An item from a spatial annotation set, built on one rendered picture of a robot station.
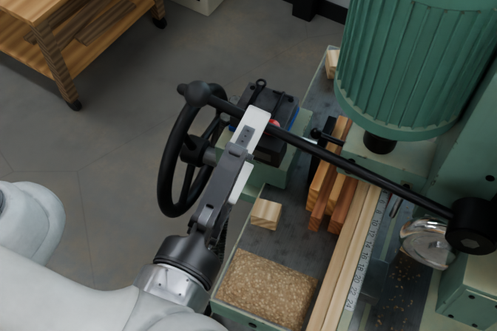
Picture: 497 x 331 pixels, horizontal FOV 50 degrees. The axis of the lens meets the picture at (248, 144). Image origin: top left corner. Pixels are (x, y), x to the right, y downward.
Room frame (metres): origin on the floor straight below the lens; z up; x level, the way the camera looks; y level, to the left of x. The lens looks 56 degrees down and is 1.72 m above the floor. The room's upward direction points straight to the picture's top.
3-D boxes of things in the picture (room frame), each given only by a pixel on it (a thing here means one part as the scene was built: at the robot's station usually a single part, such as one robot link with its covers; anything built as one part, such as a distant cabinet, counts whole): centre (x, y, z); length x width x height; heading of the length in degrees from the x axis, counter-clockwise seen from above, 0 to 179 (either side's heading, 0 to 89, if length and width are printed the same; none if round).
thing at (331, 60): (0.74, -0.18, 0.92); 0.05 x 0.04 x 0.04; 93
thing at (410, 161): (0.46, -0.22, 0.99); 0.14 x 0.07 x 0.09; 67
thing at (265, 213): (0.40, -0.03, 0.92); 0.04 x 0.04 x 0.03; 72
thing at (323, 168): (0.49, -0.14, 0.94); 0.16 x 0.02 x 0.08; 157
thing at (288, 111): (0.54, -0.02, 0.99); 0.13 x 0.11 x 0.06; 157
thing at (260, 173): (0.55, -0.03, 0.91); 0.15 x 0.14 x 0.09; 157
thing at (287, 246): (0.51, -0.11, 0.87); 0.61 x 0.30 x 0.06; 157
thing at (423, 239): (0.30, -0.27, 1.02); 0.12 x 0.03 x 0.12; 67
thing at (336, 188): (0.52, -0.18, 0.93); 0.24 x 0.01 x 0.06; 157
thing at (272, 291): (0.28, -0.03, 0.92); 0.14 x 0.09 x 0.04; 67
